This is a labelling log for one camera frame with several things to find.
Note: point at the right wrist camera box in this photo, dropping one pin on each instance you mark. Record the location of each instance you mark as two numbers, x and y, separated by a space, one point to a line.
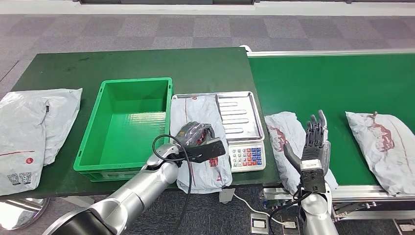
313 180

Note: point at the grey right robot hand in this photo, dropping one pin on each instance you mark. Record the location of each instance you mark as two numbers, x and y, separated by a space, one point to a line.
316 146

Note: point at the white table foot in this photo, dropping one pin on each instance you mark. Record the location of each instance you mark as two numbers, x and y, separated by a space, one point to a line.
81 200

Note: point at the round chrome base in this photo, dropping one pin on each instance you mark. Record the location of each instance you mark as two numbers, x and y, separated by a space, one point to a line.
19 212

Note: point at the green plastic crate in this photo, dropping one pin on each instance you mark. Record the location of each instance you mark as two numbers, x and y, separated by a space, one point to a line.
129 129

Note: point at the white scale with steel tray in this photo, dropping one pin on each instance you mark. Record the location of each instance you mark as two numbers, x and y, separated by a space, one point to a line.
240 113

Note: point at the grey parcel with QR code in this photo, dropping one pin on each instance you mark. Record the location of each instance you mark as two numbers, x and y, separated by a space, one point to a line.
19 139

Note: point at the green conveyor belt, aluminium frame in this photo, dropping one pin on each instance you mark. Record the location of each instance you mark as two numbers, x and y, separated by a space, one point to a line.
356 81

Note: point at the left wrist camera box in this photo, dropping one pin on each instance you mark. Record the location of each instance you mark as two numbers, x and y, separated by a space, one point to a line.
207 150

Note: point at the silver floor outlet with plug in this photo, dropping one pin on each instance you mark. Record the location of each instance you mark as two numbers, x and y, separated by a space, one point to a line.
290 225

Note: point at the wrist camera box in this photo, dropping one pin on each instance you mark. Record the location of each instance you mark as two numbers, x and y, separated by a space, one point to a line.
207 150
313 180

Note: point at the plain grey parcel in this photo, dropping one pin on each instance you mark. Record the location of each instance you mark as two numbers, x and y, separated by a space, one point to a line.
64 113

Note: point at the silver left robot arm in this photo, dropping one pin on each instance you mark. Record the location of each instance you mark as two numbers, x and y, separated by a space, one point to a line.
139 194

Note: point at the white table leg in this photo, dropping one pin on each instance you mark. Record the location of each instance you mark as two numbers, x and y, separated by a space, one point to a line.
227 196

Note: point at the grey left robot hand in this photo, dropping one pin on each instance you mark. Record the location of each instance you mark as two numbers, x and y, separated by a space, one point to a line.
194 133

